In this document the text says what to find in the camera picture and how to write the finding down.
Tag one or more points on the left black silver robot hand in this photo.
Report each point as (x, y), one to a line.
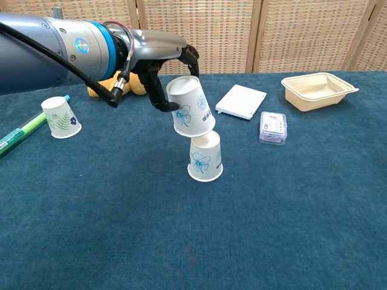
(157, 45)

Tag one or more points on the white paper cup blue flower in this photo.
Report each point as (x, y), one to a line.
(205, 160)
(190, 105)

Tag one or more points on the white paper cup fern print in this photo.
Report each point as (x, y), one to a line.
(60, 119)

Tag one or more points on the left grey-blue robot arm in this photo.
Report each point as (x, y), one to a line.
(45, 51)

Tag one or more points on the yellow plush toy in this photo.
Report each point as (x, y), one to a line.
(137, 86)

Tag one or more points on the woven bamboo folding screen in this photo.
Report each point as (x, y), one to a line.
(226, 30)

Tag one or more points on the white flat plastic box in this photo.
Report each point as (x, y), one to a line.
(240, 102)

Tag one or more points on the small clear plastic box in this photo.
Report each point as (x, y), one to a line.
(273, 128)

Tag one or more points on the green cyan water squirter toy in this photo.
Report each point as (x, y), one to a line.
(27, 127)

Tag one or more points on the beige disposable food tray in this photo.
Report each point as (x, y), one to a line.
(317, 90)

